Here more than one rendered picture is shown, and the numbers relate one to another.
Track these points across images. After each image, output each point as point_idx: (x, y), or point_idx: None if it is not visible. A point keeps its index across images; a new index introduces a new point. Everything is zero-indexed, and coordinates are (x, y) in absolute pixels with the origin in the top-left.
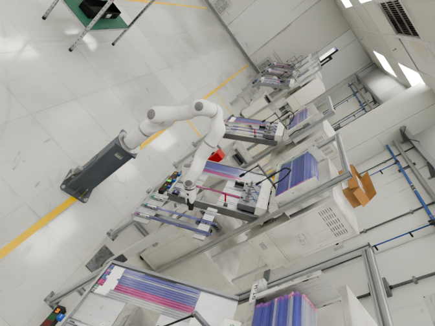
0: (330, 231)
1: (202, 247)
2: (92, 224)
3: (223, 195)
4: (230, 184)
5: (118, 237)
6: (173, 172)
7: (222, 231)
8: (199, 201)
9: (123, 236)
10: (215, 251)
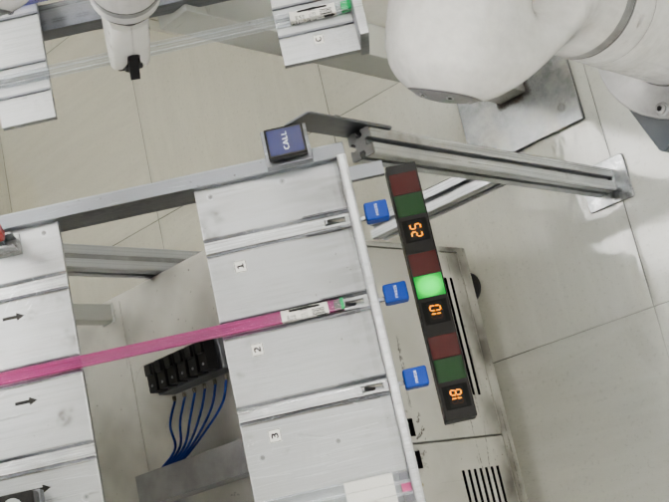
0: None
1: (133, 249)
2: None
3: (60, 344)
4: (76, 496)
5: (583, 213)
6: (471, 394)
7: None
8: (144, 184)
9: (577, 246)
10: (115, 370)
